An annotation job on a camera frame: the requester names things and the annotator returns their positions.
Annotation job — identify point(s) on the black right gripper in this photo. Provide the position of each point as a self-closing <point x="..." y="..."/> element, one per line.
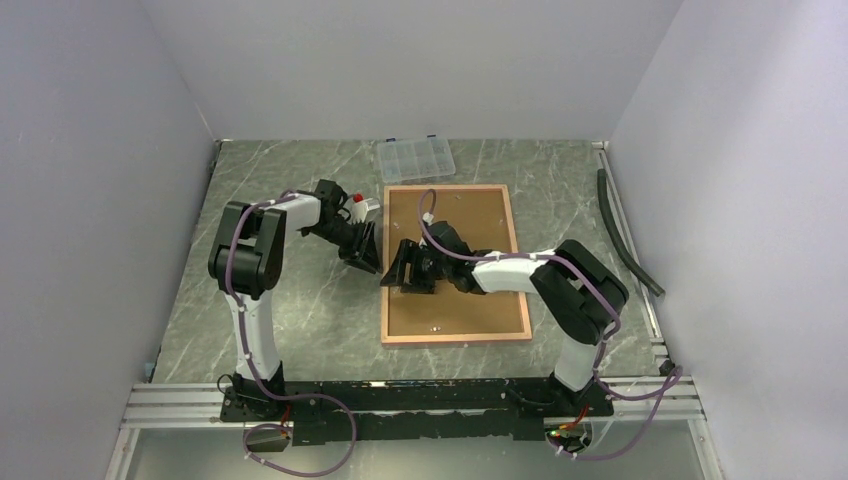
<point x="408" y="252"/>

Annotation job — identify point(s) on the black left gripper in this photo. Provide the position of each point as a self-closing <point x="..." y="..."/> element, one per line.
<point x="369" y="259"/>

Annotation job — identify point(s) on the pink wooden picture frame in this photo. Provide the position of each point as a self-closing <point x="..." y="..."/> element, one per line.
<point x="454" y="338"/>

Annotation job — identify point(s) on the brown backing board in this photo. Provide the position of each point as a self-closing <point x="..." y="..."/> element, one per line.
<point x="457" y="311"/>

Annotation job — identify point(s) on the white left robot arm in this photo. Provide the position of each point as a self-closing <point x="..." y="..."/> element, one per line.
<point x="247" y="256"/>

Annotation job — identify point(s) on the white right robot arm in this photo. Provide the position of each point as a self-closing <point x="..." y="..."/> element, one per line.
<point x="582" y="295"/>

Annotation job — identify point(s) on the clear plastic organizer box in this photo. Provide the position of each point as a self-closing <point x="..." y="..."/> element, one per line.
<point x="404" y="161"/>

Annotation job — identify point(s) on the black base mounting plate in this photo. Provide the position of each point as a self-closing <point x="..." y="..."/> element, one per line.
<point x="328" y="411"/>

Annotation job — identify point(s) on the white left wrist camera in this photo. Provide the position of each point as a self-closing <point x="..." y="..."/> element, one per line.
<point x="362" y="209"/>

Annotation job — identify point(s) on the aluminium rail frame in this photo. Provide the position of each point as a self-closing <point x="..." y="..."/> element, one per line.
<point x="326" y="323"/>

